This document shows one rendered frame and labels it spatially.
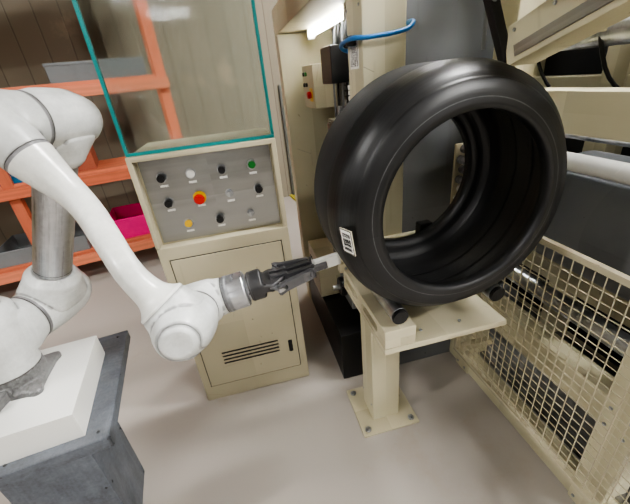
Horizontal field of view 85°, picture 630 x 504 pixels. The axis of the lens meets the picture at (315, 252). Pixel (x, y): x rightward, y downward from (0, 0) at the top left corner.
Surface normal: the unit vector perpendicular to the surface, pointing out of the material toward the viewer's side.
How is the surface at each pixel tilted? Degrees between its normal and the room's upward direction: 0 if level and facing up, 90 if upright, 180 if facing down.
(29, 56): 90
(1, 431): 2
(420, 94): 48
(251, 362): 90
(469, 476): 0
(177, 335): 85
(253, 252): 90
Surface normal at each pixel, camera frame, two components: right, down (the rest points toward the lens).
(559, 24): -0.97, 0.19
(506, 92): 0.25, 0.25
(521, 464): -0.10, -0.89
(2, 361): 0.75, 0.25
